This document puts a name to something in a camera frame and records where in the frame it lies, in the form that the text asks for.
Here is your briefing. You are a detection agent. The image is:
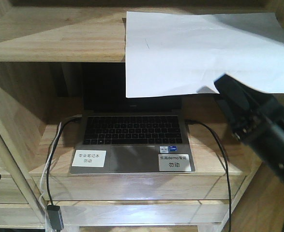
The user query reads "white label sticker left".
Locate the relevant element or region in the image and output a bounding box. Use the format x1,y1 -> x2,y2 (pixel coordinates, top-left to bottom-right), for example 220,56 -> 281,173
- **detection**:
72,150 -> 106,168

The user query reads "black cable of laptop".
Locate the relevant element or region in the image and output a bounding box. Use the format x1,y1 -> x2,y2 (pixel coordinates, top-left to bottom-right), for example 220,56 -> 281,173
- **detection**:
45,116 -> 82,206
184,119 -> 232,232

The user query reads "white cable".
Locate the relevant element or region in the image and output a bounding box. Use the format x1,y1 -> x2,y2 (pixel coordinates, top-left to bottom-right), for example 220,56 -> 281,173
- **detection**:
39,122 -> 62,229

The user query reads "black cable left of laptop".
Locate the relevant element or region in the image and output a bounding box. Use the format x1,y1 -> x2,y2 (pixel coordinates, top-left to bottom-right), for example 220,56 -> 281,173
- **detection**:
45,116 -> 82,206

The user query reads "white paper sheet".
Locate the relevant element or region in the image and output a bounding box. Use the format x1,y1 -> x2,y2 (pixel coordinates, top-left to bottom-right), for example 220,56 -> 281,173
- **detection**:
125,12 -> 284,98

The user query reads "white label sticker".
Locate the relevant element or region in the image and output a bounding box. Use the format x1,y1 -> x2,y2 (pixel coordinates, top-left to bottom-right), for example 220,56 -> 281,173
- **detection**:
72,150 -> 106,168
158,154 -> 192,172

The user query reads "white label sticker right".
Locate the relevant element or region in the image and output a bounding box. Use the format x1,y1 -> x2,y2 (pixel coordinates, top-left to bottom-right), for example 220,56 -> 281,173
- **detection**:
158,154 -> 192,172

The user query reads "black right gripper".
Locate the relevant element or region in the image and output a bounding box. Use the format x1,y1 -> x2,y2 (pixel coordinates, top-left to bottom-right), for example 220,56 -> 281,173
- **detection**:
214,74 -> 284,182

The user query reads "grey usb hub adapter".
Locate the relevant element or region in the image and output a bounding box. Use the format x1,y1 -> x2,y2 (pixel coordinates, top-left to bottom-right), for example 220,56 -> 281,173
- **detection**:
47,205 -> 64,232

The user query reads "light wooden shelf unit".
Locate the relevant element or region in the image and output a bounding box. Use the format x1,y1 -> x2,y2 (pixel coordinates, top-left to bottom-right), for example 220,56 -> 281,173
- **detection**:
0,0 -> 284,232

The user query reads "black cable right of laptop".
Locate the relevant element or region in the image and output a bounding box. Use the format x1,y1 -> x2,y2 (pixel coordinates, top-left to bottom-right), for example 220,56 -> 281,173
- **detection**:
184,119 -> 232,232

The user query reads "grey open laptop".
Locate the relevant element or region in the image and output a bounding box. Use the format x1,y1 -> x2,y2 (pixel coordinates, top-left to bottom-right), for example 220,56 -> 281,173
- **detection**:
70,63 -> 195,175

